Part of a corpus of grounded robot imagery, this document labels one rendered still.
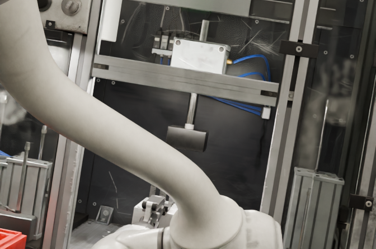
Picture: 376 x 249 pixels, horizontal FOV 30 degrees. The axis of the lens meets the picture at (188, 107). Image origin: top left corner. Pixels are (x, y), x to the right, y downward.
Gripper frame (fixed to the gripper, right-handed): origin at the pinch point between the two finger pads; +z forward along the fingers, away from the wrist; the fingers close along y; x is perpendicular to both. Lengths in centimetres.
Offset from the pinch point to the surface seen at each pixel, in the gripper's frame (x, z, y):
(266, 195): -19.3, 3.0, 8.2
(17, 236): 25.8, -4.1, -6.8
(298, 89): -22.0, 3.6, 29.2
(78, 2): 22.5, 2.5, 39.1
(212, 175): -5.4, 45.9, 2.8
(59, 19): 25.8, 2.8, 35.3
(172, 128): 3.1, 21.1, 15.7
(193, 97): -0.1, 23.5, 23.1
